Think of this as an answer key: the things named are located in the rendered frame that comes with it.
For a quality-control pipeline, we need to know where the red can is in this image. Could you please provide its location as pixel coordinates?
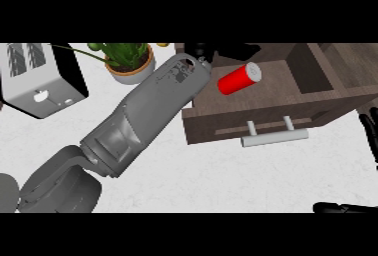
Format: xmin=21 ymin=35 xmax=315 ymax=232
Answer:
xmin=216 ymin=61 xmax=263 ymax=96

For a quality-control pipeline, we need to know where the grey robot body part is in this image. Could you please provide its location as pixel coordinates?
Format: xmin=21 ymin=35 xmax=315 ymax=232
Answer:
xmin=0 ymin=172 xmax=21 ymax=214

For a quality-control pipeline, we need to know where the brown wooden drawer front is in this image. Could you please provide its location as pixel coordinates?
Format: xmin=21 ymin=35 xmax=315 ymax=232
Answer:
xmin=180 ymin=93 xmax=378 ymax=146

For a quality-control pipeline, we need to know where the grey drawer handle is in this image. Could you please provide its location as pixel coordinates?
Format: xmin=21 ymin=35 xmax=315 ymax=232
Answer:
xmin=240 ymin=115 xmax=310 ymax=148

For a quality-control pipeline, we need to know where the brown wooden cabinet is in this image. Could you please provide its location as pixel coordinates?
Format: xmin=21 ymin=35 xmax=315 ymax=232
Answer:
xmin=175 ymin=42 xmax=378 ymax=116

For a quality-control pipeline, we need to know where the green potted plant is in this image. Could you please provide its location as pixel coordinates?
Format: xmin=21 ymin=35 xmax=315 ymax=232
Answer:
xmin=51 ymin=42 xmax=158 ymax=86

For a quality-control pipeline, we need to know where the brown wooden drawer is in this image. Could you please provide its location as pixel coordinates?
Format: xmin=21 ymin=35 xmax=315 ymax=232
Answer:
xmin=191 ymin=42 xmax=378 ymax=118
xmin=180 ymin=93 xmax=378 ymax=146

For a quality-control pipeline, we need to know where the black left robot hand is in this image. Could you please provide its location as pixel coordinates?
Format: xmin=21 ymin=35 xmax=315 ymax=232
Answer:
xmin=183 ymin=42 xmax=263 ymax=64

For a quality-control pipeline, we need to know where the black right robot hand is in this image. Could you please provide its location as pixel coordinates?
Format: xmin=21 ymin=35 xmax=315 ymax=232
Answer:
xmin=312 ymin=106 xmax=378 ymax=214

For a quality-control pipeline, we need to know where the silver and black toaster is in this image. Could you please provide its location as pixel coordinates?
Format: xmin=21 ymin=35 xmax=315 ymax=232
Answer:
xmin=0 ymin=42 xmax=92 ymax=120

